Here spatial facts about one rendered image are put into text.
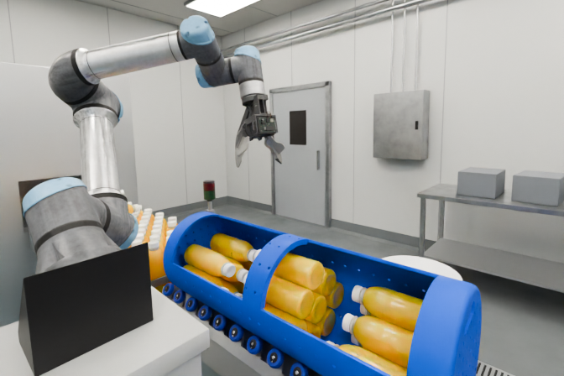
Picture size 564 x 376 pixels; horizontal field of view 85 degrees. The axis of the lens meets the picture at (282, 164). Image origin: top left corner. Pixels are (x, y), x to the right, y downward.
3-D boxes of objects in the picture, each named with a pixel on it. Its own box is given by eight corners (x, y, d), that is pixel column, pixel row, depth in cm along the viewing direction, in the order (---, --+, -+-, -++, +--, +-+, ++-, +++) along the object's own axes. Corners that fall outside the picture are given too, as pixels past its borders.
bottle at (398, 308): (450, 306, 68) (370, 280, 80) (442, 309, 62) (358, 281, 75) (446, 341, 66) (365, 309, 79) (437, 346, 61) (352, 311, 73)
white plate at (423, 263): (374, 252, 124) (374, 254, 124) (373, 285, 97) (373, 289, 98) (451, 259, 115) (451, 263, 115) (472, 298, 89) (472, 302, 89)
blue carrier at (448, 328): (446, 498, 50) (449, 347, 44) (169, 304, 107) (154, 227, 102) (479, 373, 71) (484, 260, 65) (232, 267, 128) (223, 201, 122)
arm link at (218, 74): (189, 49, 89) (227, 42, 88) (203, 75, 99) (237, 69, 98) (189, 70, 85) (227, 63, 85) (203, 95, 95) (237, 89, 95)
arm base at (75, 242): (38, 275, 48) (23, 226, 53) (33, 317, 56) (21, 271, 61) (136, 246, 60) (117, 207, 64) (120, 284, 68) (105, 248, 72)
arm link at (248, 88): (234, 88, 93) (258, 90, 98) (236, 103, 93) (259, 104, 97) (246, 79, 87) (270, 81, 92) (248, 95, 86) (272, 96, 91)
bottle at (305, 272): (305, 293, 76) (253, 271, 88) (321, 286, 81) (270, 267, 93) (309, 263, 76) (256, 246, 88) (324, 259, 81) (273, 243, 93)
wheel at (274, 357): (283, 352, 76) (287, 352, 77) (269, 343, 79) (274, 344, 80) (275, 371, 74) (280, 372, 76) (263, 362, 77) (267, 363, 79)
